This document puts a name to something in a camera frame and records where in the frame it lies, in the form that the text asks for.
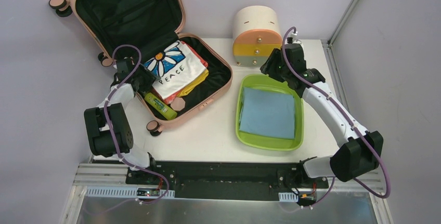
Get green plastic tray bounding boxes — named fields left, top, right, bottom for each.
left=235, top=74, right=304, bottom=151

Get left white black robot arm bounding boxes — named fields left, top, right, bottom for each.
left=84, top=59, right=159, bottom=185

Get red white tie-dye cloth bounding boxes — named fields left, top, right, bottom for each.
left=151, top=43, right=209, bottom=106

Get white peace daisy shirt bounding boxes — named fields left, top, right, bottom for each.
left=143, top=40, right=208, bottom=100

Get cream three-drawer round cabinet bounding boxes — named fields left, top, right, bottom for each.
left=232, top=5, right=282, bottom=68

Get pink hard-shell suitcase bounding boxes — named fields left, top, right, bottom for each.
left=49, top=0, right=232, bottom=128

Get folded yellow cloth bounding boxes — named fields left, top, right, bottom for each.
left=176, top=69, right=209, bottom=97

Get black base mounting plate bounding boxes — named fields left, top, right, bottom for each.
left=125, top=161, right=328, bottom=203

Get yellow green spray bottle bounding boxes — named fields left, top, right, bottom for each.
left=144, top=93, right=177, bottom=120

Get pink octagonal small box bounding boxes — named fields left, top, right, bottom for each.
left=170, top=97, right=186, bottom=112

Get light blue cloth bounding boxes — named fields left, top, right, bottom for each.
left=239, top=87, right=295, bottom=139

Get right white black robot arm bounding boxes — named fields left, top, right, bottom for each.
left=260, top=43, right=384, bottom=188

